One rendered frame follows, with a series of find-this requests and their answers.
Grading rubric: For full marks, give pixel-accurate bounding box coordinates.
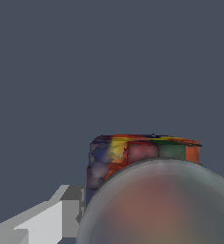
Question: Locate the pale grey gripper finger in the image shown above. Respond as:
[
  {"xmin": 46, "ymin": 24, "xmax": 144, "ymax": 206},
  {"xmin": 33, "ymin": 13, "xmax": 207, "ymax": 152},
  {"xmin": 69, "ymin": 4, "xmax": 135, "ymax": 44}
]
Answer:
[{"xmin": 0, "ymin": 184, "xmax": 87, "ymax": 244}]

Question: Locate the translucent grey goal sphere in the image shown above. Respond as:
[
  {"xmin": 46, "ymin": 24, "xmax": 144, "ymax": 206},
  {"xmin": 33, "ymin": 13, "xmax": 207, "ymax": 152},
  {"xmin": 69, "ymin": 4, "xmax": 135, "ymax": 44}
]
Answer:
[{"xmin": 75, "ymin": 157, "xmax": 224, "ymax": 244}]

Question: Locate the multicoloured cube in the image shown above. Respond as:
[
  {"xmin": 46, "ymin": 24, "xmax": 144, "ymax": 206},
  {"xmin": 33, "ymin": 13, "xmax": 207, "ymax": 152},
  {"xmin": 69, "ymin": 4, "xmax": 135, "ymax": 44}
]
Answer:
[{"xmin": 85, "ymin": 133, "xmax": 203, "ymax": 208}]

